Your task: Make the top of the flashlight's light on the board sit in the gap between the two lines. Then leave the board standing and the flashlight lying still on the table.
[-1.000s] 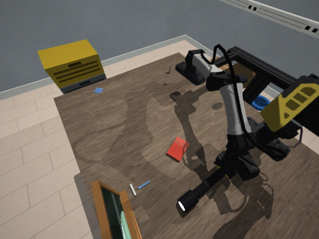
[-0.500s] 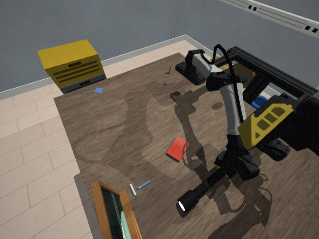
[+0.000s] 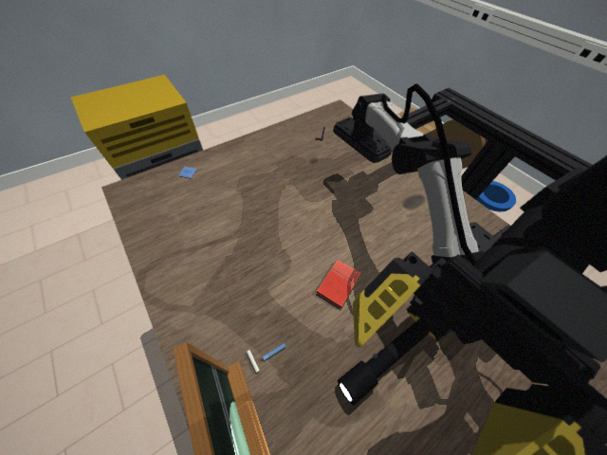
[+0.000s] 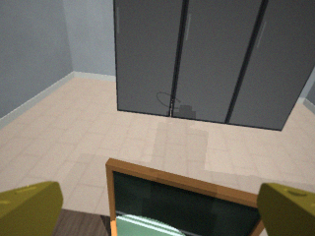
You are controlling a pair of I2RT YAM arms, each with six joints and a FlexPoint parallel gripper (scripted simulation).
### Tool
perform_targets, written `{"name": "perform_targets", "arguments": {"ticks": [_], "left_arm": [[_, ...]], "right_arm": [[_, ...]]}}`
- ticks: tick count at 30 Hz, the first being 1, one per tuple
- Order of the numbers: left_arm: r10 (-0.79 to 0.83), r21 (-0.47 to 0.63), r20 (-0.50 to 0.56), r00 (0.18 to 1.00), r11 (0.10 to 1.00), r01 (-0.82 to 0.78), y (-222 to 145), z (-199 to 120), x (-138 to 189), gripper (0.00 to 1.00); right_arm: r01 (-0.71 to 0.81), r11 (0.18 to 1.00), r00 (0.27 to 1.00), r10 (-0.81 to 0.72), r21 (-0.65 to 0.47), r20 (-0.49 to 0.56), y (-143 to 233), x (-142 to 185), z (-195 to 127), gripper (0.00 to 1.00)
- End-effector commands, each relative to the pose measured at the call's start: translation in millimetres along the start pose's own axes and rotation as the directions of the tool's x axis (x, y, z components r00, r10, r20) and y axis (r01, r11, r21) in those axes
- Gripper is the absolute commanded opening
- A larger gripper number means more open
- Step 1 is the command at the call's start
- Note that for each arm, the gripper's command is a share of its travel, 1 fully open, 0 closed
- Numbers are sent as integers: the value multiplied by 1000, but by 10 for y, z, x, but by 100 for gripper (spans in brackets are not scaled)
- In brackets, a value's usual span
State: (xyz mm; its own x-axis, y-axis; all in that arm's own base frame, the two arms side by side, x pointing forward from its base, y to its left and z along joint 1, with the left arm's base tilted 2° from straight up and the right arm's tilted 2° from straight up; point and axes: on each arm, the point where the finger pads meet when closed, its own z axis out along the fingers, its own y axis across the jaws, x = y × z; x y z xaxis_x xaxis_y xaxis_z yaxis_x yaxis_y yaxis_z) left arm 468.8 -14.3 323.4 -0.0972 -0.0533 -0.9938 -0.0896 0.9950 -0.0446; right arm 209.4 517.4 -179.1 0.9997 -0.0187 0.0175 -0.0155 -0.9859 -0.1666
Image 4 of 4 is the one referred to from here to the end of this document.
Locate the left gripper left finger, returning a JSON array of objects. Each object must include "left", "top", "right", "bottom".
[{"left": 0, "top": 181, "right": 63, "bottom": 236}]

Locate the black board with brown wooden frame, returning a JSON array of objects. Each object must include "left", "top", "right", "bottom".
[{"left": 105, "top": 158, "right": 265, "bottom": 236}]

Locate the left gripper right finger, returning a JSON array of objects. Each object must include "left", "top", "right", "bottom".
[{"left": 257, "top": 183, "right": 315, "bottom": 236}]

